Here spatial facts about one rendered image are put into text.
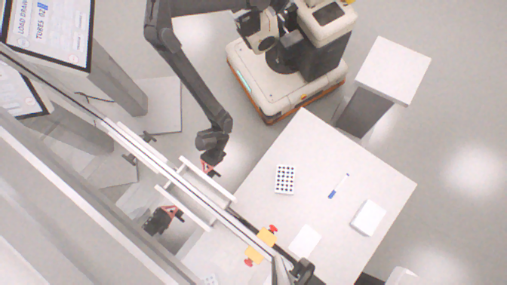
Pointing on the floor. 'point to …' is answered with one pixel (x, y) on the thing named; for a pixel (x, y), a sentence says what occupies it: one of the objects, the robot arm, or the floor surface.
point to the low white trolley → (288, 216)
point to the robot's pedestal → (379, 89)
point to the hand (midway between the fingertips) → (207, 170)
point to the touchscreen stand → (137, 96)
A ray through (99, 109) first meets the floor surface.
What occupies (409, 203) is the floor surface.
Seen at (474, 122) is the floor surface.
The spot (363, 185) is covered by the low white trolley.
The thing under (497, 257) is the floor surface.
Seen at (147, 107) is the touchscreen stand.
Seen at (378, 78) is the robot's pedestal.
